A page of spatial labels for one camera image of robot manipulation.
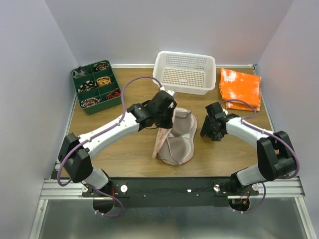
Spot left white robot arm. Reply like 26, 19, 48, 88
58, 90, 177, 197

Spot black floral scrunchie bottom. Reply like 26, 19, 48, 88
80, 98, 102, 108

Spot orange black hair tie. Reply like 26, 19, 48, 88
106, 88, 122, 100

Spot orange white cloth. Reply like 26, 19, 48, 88
219, 68, 262, 112

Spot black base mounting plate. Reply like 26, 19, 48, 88
82, 176, 265, 209

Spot taupe bra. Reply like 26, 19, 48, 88
157, 108, 196, 165

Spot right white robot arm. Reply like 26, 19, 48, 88
200, 102, 300, 195

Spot black floral scrunchie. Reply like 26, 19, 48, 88
80, 98, 102, 108
93, 61, 110, 72

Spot black floral scrunchie top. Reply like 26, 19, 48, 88
93, 61, 110, 72

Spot black white dotted scrunchie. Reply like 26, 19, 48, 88
77, 81, 97, 93

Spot white plastic basket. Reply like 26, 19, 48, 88
153, 51, 216, 95

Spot green compartment tray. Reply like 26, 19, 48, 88
71, 60, 122, 115

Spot grey item in tray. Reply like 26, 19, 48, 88
71, 66, 86, 79

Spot pink floral laundry bag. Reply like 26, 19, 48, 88
151, 107, 198, 166

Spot tan hair tie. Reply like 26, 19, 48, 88
96, 76, 112, 86

